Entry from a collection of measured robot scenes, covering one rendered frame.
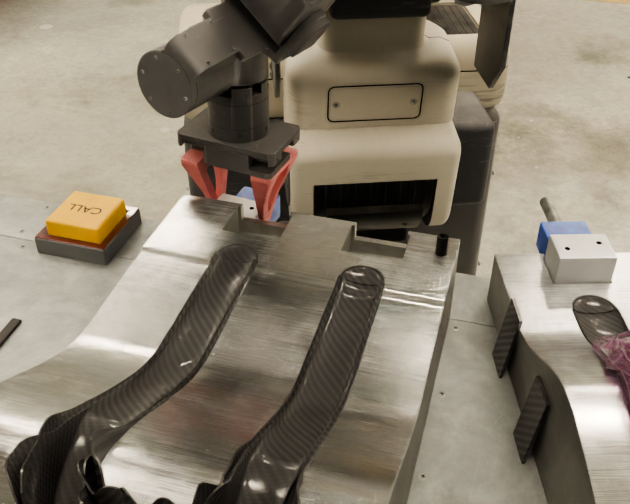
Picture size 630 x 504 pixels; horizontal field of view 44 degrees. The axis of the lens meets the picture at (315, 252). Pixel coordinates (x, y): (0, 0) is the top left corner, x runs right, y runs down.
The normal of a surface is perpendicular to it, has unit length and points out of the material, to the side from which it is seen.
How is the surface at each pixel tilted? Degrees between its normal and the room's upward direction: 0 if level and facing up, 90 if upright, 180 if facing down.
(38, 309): 0
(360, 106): 98
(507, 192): 0
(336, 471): 24
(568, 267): 90
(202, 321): 4
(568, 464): 90
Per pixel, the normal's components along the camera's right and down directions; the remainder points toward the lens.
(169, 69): -0.53, 0.49
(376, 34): 0.10, 0.70
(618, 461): 0.00, -0.62
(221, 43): 0.51, -0.39
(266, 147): 0.03, -0.81
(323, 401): -0.03, -0.91
